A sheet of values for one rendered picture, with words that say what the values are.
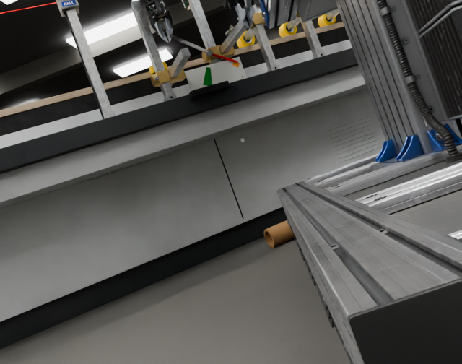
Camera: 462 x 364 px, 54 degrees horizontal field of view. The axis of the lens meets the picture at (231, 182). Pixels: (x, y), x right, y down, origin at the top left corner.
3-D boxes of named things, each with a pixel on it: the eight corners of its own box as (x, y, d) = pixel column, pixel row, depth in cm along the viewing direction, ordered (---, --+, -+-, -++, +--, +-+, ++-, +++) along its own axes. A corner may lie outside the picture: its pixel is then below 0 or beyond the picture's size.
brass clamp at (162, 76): (186, 76, 186) (182, 64, 186) (155, 84, 181) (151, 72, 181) (183, 81, 191) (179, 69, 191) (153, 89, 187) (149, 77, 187)
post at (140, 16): (179, 107, 184) (138, -2, 184) (171, 110, 183) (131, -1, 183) (177, 110, 188) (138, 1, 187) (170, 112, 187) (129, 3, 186)
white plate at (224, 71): (247, 78, 195) (239, 56, 195) (193, 94, 186) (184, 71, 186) (247, 78, 195) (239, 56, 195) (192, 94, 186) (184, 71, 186)
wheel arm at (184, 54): (192, 57, 163) (188, 45, 163) (183, 59, 162) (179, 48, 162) (170, 92, 204) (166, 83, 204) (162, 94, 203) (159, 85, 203)
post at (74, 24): (115, 115, 175) (76, 7, 175) (103, 119, 174) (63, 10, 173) (115, 118, 180) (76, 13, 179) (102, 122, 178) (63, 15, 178)
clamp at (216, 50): (235, 53, 194) (232, 42, 194) (207, 60, 190) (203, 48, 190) (231, 57, 200) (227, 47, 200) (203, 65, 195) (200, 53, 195)
